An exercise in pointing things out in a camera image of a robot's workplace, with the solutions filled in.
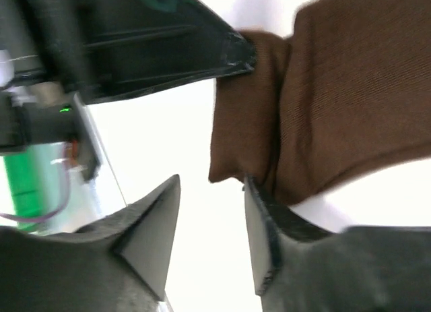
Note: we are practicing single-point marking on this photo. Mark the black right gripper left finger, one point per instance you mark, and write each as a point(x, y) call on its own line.
point(118, 263)

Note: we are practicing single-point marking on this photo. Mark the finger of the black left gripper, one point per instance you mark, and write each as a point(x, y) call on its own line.
point(110, 50)

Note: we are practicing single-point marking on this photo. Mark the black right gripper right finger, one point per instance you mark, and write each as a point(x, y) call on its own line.
point(298, 266)

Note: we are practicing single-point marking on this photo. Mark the dark brown striped-cuff sock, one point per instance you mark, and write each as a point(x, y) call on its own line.
point(347, 93)

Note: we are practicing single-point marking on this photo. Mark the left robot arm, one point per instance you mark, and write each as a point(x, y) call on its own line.
point(44, 113)

